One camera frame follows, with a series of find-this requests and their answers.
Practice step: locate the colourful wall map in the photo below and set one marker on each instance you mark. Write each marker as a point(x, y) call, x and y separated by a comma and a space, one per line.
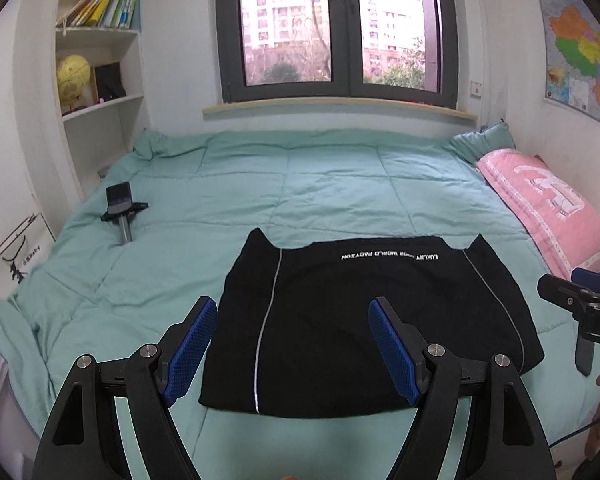
point(582, 55)

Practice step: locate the pink pillow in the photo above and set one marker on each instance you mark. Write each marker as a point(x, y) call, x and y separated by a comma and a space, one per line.
point(545, 200)

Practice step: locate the white wall switch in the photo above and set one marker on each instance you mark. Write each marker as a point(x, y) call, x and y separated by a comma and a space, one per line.
point(476, 89)

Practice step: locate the dark framed window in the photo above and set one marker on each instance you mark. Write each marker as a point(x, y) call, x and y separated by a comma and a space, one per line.
point(347, 35)

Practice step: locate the wooden window sill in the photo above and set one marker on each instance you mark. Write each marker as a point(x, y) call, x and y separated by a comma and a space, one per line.
point(330, 109)

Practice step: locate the white bookshelf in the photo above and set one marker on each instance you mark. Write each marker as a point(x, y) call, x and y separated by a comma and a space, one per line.
point(125, 125)

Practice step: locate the black hoodie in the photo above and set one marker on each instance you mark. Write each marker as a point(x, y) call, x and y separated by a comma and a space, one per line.
point(330, 320)

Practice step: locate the mint green pillow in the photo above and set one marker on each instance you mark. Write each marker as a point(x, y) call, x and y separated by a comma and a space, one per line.
point(485, 142)

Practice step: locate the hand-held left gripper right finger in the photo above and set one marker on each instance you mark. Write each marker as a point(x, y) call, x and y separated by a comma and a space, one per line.
point(395, 350)

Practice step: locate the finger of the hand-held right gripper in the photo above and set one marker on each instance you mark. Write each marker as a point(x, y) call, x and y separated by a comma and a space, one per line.
point(587, 278)
point(555, 290)

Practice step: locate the black smartphone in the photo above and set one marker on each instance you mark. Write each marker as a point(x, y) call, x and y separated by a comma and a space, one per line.
point(119, 196)

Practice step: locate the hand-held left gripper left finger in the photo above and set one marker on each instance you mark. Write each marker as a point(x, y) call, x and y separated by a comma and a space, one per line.
point(190, 345)

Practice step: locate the mint green quilt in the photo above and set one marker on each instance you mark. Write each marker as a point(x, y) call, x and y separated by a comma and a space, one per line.
point(330, 195)

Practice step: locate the yellow globe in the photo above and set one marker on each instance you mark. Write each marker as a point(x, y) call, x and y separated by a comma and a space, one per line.
point(71, 77)

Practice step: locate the row of colourful books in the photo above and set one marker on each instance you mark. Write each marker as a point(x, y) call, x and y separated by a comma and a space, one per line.
point(100, 7)

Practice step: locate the white paper drawing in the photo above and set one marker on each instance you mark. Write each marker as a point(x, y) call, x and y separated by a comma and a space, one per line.
point(15, 260)

